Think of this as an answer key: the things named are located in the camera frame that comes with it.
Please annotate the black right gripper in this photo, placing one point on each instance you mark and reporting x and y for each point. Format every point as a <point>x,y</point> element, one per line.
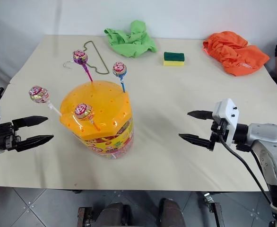
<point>217,133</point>

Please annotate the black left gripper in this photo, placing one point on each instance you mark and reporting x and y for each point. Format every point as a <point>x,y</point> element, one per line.
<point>3,138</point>

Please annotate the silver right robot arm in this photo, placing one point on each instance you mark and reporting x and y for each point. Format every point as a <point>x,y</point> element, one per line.
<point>266,151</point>

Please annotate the silver wrapped lollipop white stick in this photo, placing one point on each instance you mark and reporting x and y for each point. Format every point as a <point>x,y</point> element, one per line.
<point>39,95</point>

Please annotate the red wrapped lollipop pink stick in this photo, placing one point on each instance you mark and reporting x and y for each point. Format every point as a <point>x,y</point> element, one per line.
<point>83,111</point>

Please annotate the orange lollipop display jar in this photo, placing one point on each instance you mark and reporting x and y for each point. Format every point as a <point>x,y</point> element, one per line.
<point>100,113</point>

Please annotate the purple wrapped lollipop pink stick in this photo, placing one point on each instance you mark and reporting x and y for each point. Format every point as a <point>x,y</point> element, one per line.
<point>81,59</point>

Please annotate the blue wrapped lollipop blue stick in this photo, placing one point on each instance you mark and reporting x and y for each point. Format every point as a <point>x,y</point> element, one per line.
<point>119,69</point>

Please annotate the yellow green sponge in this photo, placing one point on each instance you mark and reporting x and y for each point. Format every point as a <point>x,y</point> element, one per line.
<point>174,59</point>

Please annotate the orange cloth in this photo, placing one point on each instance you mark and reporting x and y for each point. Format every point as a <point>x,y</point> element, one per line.
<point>234,53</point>

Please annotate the green cloth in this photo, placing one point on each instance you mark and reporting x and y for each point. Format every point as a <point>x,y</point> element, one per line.
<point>131,41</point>

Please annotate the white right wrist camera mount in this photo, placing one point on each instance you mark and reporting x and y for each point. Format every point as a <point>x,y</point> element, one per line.
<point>227,118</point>

